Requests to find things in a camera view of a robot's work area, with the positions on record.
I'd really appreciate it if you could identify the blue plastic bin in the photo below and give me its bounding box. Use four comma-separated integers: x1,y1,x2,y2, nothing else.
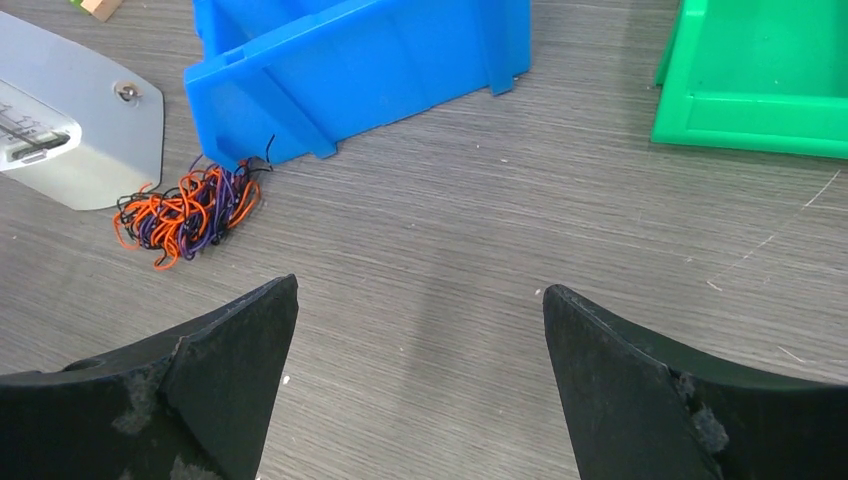
184,0,532,169

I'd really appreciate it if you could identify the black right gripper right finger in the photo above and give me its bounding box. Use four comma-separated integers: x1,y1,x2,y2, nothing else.
543,285,847,479

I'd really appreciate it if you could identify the wooden block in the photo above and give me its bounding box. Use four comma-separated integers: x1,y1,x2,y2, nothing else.
79,0,123,22

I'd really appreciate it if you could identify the green plastic bin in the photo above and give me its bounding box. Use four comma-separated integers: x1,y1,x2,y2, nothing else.
651,0,847,159

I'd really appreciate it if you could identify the orange cable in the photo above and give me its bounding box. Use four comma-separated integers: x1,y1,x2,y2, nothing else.
112,162,263,272

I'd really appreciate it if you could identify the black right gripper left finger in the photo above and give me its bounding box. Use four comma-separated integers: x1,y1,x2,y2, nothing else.
1,275,298,479

